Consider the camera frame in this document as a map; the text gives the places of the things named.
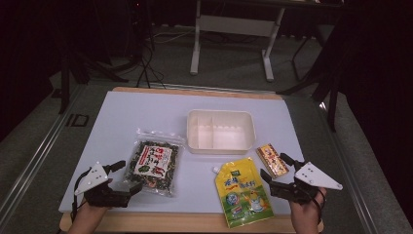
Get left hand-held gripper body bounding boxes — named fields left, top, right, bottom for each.
left=73, top=161, right=132, bottom=209

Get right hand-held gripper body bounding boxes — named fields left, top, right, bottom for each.
left=270, top=161, right=344, bottom=206

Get yellow spouted sauce pouch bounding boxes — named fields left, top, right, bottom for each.
left=212, top=157, right=275, bottom=229

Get clear bag of dried seaweed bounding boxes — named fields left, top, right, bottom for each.
left=123, top=128, right=186, bottom=198

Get white plastic container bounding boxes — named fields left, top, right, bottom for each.
left=186, top=109, right=257, bottom=155

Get person's left hand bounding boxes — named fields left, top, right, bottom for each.
left=66, top=200, right=109, bottom=234

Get person's right hand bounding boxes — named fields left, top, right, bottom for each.
left=290, top=187, right=327, bottom=234

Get small orange seasoning packet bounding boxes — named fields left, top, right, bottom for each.
left=255, top=143, right=290, bottom=178

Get white table mat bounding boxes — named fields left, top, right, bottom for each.
left=57, top=91, right=305, bottom=215

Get black tripod stand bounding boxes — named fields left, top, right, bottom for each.
left=57, top=48, right=130, bottom=115
left=277, top=58, right=342, bottom=133

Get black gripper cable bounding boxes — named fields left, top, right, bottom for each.
left=70, top=167, right=94, bottom=223
left=311, top=188, right=326, bottom=225

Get metal floor rail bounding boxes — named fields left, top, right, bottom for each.
left=319, top=100, right=381, bottom=234
left=0, top=84, right=86, bottom=222

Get black floor bracket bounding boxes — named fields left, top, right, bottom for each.
left=66, top=113, right=90, bottom=128

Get black floor cables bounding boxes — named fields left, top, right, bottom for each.
left=135, top=42, right=167, bottom=90

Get white floor cable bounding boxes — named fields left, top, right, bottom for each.
left=152, top=28, right=196, bottom=45

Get white metal desk frame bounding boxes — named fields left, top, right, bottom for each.
left=189, top=0, right=286, bottom=82

